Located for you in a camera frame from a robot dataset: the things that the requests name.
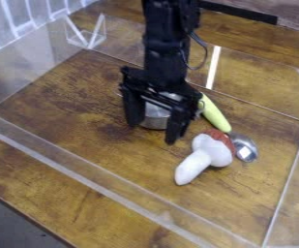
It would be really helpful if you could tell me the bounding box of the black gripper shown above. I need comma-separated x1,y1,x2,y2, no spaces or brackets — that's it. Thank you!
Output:
119,66,201,144

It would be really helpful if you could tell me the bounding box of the silver metal pot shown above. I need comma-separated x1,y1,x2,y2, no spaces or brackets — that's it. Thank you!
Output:
141,102,170,130

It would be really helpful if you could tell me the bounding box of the white red plush mushroom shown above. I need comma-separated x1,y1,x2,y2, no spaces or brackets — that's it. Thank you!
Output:
175,129,235,186

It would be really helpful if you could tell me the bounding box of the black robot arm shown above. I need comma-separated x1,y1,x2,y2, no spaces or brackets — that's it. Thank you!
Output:
119,0,202,144

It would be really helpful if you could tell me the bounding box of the black bar in background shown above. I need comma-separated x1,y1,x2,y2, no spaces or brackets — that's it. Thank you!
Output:
199,0,278,25

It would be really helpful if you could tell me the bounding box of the green handled metal spoon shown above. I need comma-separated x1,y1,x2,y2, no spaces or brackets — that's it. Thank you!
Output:
198,94,259,163

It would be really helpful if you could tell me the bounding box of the clear acrylic enclosure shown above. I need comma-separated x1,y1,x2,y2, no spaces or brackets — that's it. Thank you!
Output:
0,0,299,248

